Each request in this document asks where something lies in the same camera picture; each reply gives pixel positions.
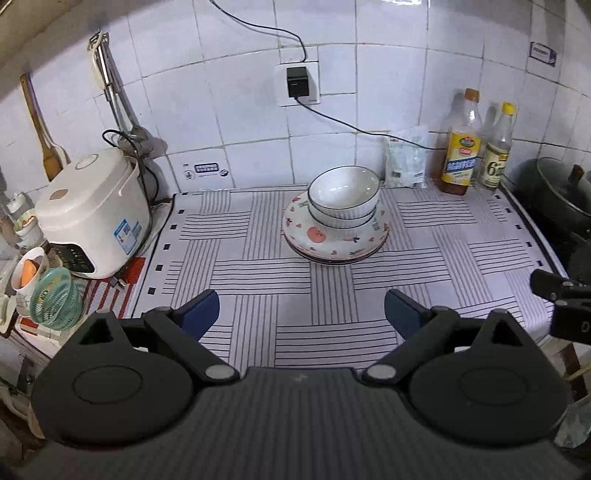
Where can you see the white salt bag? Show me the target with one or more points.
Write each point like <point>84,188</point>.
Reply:
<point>406,161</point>

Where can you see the hanging metal ladles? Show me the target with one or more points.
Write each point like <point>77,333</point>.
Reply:
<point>117,101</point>

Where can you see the green plastic basket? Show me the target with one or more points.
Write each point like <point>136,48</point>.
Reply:
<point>55,300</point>

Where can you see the white cup with carrot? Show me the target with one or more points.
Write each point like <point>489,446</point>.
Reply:
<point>30,272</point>

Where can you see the cooking wine bottle yellow label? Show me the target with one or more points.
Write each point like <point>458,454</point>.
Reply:
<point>458,157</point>

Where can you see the white wall socket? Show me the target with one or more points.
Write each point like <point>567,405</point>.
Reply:
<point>314,83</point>

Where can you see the white wall meter sticker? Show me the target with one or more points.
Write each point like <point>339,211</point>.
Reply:
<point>205,170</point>

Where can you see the white rice cooker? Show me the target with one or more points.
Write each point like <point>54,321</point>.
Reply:
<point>92,217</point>

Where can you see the bunny carrot print plate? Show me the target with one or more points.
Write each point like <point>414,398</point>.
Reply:
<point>300,221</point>

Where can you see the wooden spatula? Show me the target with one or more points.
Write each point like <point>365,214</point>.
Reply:
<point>46,147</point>

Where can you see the clear vinegar bottle yellow cap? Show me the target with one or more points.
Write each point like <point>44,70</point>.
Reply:
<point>494,161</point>

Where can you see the small white jar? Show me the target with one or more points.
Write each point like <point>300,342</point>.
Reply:
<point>27,226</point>

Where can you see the glass wok lid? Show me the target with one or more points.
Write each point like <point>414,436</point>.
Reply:
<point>561,182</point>

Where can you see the black gas stove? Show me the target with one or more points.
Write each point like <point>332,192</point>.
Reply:
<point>568,249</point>

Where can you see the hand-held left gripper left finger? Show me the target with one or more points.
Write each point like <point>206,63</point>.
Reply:
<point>201,314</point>

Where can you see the black power adapter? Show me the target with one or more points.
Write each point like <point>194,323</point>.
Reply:
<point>297,82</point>

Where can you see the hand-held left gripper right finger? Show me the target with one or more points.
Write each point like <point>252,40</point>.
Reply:
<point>406,314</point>

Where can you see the wall label sticker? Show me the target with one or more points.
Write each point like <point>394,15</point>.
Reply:
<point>542,54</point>

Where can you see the white bowl with black rim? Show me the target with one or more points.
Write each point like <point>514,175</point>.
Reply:
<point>344,187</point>
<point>344,218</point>
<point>344,226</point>

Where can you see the striped table cover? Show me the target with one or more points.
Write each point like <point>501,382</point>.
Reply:
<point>332,286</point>

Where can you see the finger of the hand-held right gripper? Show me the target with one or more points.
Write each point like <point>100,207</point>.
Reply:
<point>551,284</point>

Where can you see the red striped cloth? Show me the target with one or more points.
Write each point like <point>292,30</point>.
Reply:
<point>108,293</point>

